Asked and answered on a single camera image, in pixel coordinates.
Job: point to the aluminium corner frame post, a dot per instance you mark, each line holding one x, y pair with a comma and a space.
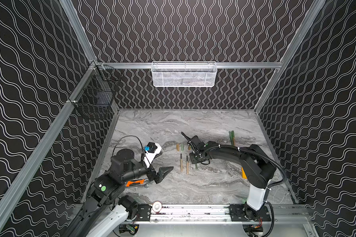
305, 25

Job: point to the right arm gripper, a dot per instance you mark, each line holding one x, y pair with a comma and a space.
194, 145

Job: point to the white round knob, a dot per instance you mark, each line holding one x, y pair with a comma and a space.
157, 206

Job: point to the white wire mesh basket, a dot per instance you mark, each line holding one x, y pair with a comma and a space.
184, 74

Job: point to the yellow tape measure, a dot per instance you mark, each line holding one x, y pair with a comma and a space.
244, 176

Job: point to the black wire mesh basket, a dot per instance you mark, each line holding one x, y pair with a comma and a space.
96, 99

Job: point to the aluminium front rail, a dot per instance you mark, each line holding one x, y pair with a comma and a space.
218, 214

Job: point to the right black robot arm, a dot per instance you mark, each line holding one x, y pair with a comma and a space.
261, 171

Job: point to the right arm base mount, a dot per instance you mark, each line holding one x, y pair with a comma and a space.
244, 213

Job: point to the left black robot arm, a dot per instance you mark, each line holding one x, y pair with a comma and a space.
104, 208

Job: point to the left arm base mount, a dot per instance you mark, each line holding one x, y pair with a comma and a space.
141, 212

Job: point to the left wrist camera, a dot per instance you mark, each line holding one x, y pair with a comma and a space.
151, 151

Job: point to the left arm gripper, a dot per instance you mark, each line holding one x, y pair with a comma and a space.
154, 173

